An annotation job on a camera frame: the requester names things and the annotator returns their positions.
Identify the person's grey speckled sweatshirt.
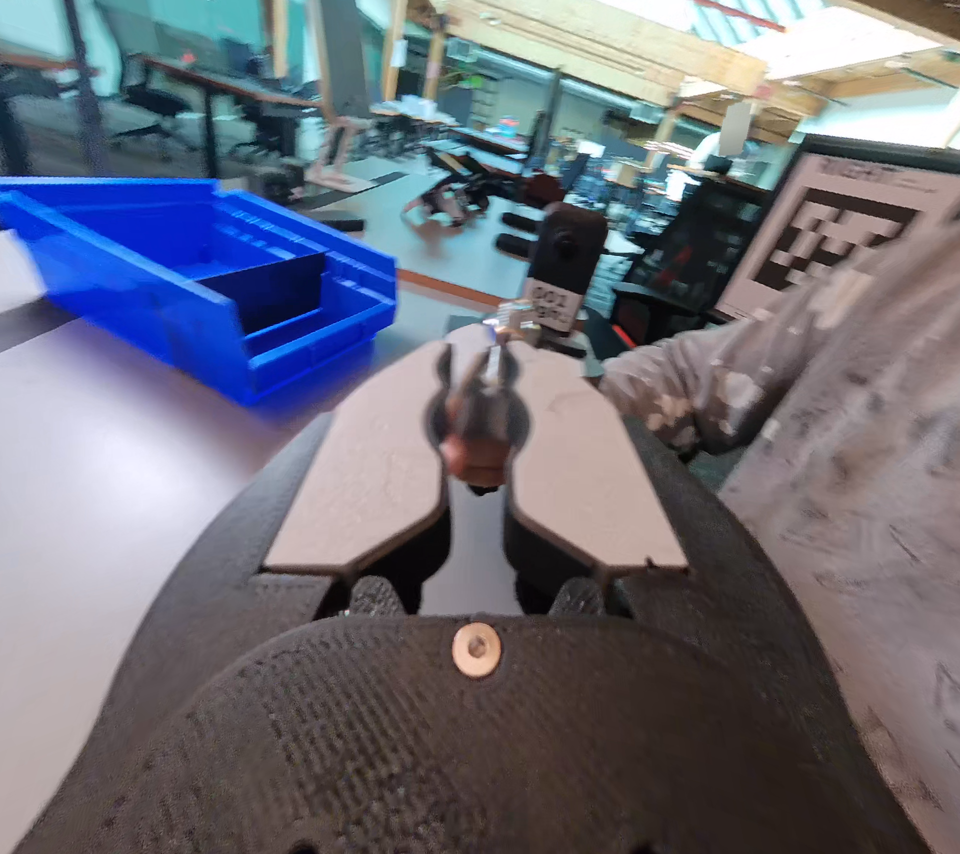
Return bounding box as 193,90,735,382
716,209,960,854

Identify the blue plastic bin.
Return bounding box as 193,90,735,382
0,176,399,409

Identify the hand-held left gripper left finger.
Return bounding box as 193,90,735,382
262,340,453,576

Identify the person's right hand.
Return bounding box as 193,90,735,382
441,435,511,489

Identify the patterned marker board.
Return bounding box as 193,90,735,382
712,134,960,323

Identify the grey angled stand post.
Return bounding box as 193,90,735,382
296,0,372,191

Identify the person's right forearm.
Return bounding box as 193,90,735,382
598,284,886,458

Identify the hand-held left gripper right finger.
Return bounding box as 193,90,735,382
504,341,691,578

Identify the black bin divider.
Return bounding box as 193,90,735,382
196,252,329,336

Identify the black office chair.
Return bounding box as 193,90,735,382
112,55,192,143
615,182,759,345

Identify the black strap harness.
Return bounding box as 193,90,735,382
401,145,496,233

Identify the silver hex bolt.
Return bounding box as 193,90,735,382
450,302,543,446

